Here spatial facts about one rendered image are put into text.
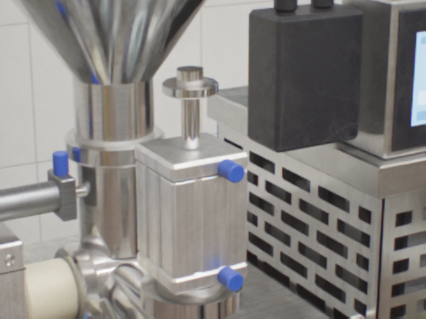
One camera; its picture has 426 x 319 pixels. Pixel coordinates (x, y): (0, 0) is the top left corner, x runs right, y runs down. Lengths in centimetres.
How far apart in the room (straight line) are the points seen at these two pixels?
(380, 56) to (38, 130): 151
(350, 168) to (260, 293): 15
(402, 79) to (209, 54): 160
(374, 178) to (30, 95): 148
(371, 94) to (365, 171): 5
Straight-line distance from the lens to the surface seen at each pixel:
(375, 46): 68
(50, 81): 211
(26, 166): 213
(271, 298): 79
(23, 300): 62
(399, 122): 68
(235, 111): 82
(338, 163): 71
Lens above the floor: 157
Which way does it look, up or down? 17 degrees down
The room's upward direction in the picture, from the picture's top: straight up
